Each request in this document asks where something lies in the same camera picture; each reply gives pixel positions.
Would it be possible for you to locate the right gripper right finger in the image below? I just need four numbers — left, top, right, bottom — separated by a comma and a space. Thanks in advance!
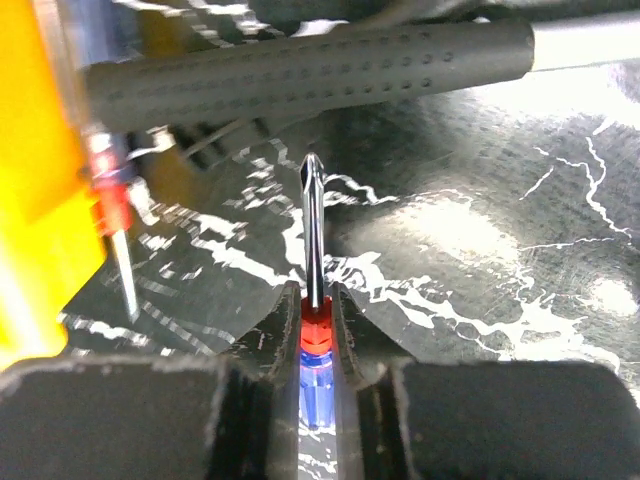
331, 284, 414, 479

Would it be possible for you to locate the yellow plastic bin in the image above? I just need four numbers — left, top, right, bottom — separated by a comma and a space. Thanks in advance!
1, 1, 106, 368

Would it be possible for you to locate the black handled hammer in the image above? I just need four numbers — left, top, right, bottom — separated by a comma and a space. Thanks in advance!
86, 11, 639, 132

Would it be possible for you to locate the blue red screwdriver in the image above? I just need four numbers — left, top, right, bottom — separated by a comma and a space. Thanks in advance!
300, 152, 334, 430

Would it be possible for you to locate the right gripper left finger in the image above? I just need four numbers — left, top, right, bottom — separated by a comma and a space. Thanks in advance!
214, 281, 301, 479

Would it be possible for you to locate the marbled black mat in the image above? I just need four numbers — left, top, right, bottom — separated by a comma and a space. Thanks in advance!
62, 62, 639, 391

